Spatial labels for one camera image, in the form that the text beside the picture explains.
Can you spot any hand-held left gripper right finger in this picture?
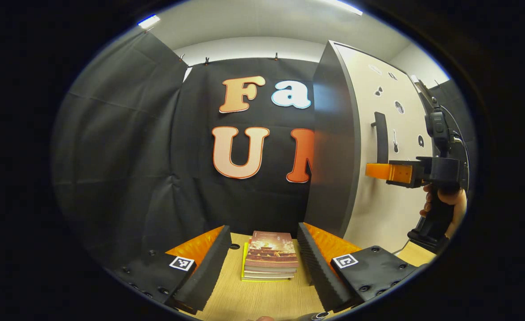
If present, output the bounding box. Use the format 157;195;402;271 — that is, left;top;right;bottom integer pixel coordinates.
297;222;421;313

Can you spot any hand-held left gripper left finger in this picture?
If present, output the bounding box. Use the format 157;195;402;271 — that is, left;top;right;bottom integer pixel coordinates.
111;225;232;315

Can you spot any black door handle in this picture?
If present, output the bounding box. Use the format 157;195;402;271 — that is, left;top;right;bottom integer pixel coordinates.
371;111;389;165

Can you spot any white cabinet door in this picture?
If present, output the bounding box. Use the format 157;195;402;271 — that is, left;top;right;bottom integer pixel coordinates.
334;42;439;255

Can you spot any thin pale book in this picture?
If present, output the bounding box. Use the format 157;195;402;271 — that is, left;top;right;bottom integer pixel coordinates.
244;266;298;280

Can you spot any brown picture cover book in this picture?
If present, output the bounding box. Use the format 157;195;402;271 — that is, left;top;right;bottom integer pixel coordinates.
244;230;299;269

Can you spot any black backdrop cloth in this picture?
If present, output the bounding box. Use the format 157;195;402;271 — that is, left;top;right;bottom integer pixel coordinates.
53;29;477;268

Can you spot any long ceiling light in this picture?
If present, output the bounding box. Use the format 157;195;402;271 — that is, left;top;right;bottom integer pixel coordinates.
325;0;364;16
137;14;161;29

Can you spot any black cable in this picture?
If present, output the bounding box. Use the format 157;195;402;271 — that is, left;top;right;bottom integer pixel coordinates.
441;105;471;179

